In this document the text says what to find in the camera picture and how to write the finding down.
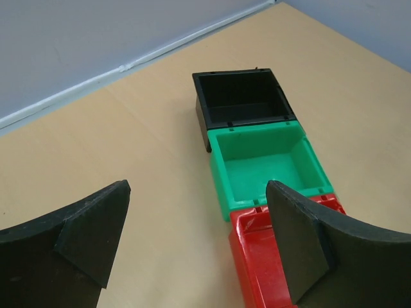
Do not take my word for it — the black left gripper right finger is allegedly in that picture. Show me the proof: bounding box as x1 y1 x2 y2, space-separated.
266 181 410 307

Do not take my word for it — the green plastic bin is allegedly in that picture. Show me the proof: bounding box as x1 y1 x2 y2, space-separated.
207 121 335 221

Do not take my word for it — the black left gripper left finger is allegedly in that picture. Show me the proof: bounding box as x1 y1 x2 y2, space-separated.
1 180 131 307

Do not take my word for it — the red plastic bin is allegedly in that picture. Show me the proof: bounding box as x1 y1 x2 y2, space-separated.
227 192 347 308

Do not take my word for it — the black plastic bin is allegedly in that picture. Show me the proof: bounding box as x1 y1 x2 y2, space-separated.
192 68 297 153

